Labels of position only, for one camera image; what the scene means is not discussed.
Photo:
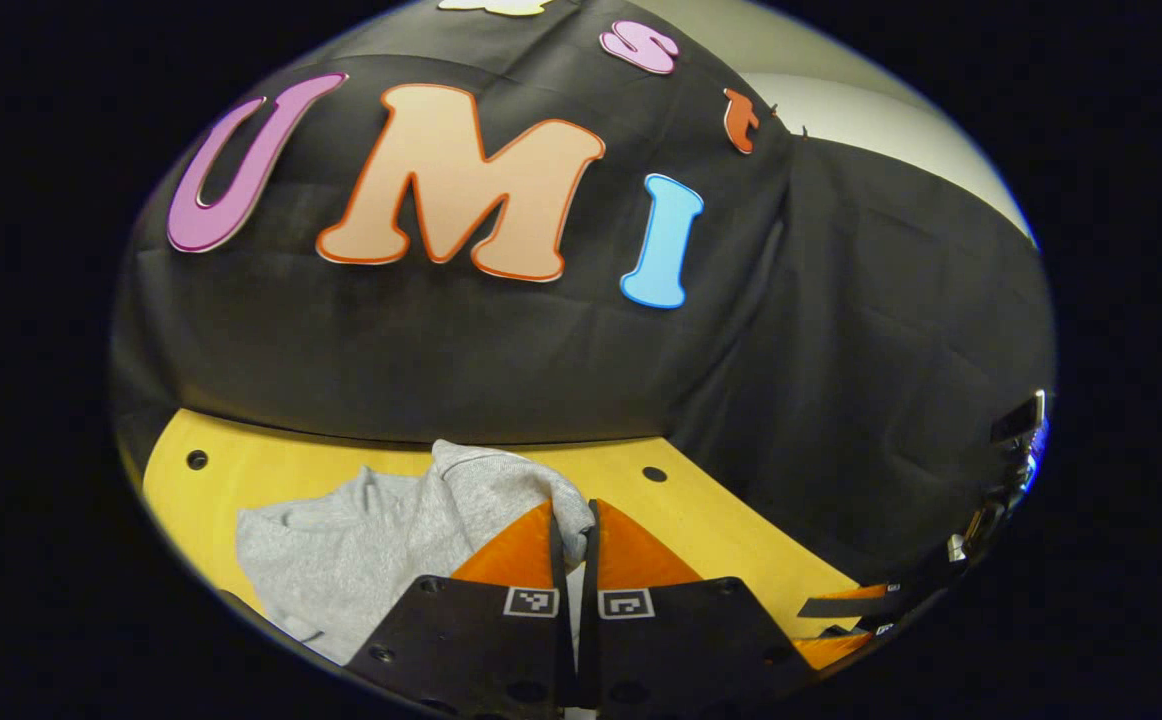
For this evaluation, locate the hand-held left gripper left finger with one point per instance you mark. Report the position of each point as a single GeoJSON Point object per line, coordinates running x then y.
{"type": "Point", "coordinates": [561, 640]}

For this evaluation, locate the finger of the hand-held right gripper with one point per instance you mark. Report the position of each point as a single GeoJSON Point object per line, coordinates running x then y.
{"type": "Point", "coordinates": [831, 650]}
{"type": "Point", "coordinates": [841, 605]}

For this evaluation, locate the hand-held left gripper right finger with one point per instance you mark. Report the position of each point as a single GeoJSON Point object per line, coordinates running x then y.
{"type": "Point", "coordinates": [591, 640]}

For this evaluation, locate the grey zip-neck sweatshirt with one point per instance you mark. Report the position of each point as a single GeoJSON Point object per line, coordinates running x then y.
{"type": "Point", "coordinates": [361, 550]}

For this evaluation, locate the black backdrop cloth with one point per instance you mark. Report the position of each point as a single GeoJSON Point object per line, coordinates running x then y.
{"type": "Point", "coordinates": [441, 360]}

